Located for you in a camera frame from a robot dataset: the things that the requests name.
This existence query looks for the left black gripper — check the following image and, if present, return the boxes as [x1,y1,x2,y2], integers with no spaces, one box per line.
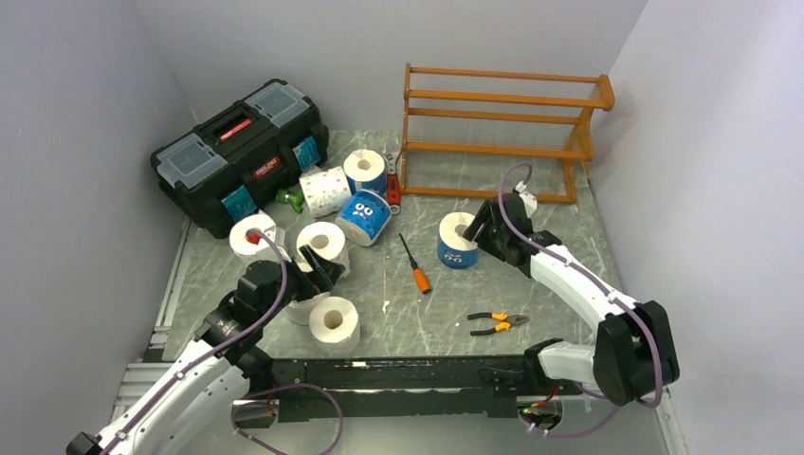
[259,245,344,324]

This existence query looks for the white paper towel roll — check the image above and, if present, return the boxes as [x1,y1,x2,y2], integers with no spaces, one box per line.
[228,211,290,265]
[308,296,360,355]
[283,292,330,326]

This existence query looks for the blue paper roll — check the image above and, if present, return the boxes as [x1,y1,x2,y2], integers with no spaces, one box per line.
[437,211,480,269]

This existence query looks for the orange wooden shelf rack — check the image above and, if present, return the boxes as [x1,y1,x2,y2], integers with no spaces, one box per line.
[398,64,616,204]

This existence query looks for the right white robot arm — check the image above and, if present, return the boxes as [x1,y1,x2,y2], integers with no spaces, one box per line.
[458,192,680,407]

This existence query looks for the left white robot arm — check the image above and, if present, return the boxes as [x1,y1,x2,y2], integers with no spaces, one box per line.
[65,246,346,454]

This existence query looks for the white roll with red print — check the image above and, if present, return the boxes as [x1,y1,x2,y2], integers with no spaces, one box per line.
[296,222,351,277]

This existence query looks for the black orange screwdriver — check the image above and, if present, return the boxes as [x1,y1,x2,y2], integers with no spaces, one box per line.
[398,233,432,295]

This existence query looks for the green small object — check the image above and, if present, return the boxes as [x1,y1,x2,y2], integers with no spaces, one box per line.
[276,189,305,214]

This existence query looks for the red adjustable wrench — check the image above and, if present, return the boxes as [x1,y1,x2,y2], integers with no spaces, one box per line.
[383,146,401,215]

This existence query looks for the blue monster-face wrapped roll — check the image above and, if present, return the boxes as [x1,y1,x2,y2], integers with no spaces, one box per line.
[334,190,392,246]

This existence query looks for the white dotted wrapped roll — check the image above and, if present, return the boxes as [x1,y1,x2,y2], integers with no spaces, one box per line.
[299,166,352,218]

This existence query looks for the orange black pliers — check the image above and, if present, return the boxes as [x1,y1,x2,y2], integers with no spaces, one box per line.
[466,312,529,337]

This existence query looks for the blue wrapped roll upright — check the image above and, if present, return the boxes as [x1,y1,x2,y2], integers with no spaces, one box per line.
[342,149,387,196]

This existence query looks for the black plastic toolbox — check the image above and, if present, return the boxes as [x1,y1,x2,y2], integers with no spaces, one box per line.
[150,79,329,239]

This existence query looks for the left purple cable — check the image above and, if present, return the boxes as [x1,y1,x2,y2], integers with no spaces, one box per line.
[100,230,345,455]

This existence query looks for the purple cable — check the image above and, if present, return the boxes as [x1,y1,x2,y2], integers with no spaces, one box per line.
[100,230,345,455]
[498,163,666,440]

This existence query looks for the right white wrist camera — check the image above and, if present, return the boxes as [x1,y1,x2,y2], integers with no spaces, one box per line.
[514,181,538,218]

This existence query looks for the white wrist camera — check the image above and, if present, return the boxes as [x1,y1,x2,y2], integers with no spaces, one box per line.
[246,227,286,250]
[514,181,538,218]

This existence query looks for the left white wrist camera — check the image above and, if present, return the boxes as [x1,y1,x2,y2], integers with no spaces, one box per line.
[246,227,286,250]

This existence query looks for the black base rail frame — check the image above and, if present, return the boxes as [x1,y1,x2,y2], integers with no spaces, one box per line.
[232,354,576,429]

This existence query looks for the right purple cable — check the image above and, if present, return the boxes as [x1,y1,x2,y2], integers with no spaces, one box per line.
[498,163,666,440]

